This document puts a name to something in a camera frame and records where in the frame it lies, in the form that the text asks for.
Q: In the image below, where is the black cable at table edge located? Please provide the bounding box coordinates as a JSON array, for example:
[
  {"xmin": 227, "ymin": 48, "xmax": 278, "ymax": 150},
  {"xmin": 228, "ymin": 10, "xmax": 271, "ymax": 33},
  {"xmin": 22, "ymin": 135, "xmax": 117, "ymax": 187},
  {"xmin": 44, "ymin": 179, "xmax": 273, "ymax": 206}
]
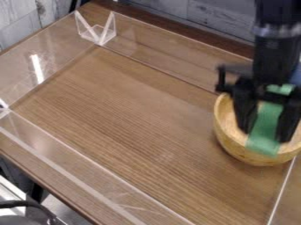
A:
[{"xmin": 0, "ymin": 200, "xmax": 60, "ymax": 225}]

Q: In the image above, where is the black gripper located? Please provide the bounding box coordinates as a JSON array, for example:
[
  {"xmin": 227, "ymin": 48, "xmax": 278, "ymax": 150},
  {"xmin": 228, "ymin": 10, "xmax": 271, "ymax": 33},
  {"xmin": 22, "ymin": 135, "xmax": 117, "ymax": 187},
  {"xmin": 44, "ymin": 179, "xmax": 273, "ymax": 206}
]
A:
[{"xmin": 215, "ymin": 36, "xmax": 301, "ymax": 142}]

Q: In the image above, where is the clear acrylic tray wall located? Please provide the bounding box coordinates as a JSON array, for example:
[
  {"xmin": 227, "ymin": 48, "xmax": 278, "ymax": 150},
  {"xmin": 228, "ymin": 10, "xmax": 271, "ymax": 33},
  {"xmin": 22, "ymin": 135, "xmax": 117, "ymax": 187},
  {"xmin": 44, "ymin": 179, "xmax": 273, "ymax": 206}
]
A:
[{"xmin": 0, "ymin": 10, "xmax": 301, "ymax": 225}]

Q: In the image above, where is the green rectangular block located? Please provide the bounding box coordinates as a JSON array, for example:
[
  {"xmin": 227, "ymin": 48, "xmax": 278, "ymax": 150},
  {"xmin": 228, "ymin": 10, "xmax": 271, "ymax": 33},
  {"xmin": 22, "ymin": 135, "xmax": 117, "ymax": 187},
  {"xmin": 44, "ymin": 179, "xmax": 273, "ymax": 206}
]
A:
[{"xmin": 245, "ymin": 83, "xmax": 295, "ymax": 157}]

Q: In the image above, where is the light wooden bowl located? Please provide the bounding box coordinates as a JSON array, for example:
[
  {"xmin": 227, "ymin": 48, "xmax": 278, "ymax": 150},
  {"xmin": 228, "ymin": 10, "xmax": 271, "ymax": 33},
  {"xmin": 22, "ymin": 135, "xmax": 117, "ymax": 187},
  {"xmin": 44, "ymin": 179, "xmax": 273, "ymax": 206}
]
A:
[{"xmin": 214, "ymin": 94, "xmax": 301, "ymax": 166}]

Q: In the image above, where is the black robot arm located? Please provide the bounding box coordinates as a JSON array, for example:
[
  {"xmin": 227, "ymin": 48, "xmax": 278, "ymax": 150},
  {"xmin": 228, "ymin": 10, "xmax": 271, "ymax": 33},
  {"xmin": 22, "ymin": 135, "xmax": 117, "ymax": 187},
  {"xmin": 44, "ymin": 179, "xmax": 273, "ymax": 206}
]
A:
[{"xmin": 215, "ymin": 0, "xmax": 301, "ymax": 142}]

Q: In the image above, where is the clear acrylic corner bracket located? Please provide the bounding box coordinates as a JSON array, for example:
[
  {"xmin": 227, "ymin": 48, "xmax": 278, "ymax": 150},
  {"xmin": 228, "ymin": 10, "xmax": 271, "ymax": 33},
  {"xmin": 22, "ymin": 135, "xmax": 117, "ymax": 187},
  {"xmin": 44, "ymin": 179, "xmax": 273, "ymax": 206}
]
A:
[{"xmin": 73, "ymin": 11, "xmax": 116, "ymax": 46}]

